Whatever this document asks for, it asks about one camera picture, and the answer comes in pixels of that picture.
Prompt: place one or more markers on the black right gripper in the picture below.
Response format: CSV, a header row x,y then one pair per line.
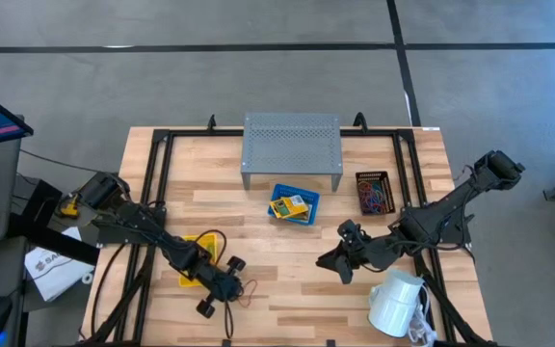
x,y
374,253

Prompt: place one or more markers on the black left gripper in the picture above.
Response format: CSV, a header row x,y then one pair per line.
x,y
222,285

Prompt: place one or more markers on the red rubber band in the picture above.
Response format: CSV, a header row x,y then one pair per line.
x,y
255,288
368,198

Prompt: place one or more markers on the green yellow Crayola crayon box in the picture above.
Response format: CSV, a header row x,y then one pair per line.
x,y
306,218

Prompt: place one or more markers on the small yellow crayon box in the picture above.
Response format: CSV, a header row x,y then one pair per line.
x,y
284,208

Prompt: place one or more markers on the blue rubber band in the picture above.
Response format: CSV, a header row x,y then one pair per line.
x,y
381,195

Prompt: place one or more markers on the yellow plastic basket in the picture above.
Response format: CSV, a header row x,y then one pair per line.
x,y
191,241

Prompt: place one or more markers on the black plastic basket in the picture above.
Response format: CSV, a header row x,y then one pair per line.
x,y
360,176

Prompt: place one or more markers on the blue plastic basket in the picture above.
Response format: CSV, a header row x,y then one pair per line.
x,y
282,190

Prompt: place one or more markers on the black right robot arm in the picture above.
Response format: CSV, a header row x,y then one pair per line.
x,y
451,207

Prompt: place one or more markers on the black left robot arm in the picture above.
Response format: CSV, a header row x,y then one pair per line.
x,y
138,221

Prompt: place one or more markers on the white cylindrical lamp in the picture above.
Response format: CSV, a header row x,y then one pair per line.
x,y
395,303

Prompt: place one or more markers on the yellow rubber band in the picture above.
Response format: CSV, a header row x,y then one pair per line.
x,y
365,184

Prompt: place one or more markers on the grey perforated metal riser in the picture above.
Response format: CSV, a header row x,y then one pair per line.
x,y
292,144

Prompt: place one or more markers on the white paper bag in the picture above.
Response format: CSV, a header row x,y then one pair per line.
x,y
56,270

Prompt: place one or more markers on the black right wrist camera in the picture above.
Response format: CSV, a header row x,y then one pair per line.
x,y
351,230

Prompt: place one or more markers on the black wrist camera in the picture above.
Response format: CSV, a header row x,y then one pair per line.
x,y
351,230
236,264

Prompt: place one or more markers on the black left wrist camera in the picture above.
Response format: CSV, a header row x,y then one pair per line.
x,y
236,264

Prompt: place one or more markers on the black frame clamp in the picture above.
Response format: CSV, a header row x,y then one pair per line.
x,y
211,123
360,121

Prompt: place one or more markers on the black aluminium table frame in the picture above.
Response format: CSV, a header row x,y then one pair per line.
x,y
191,132

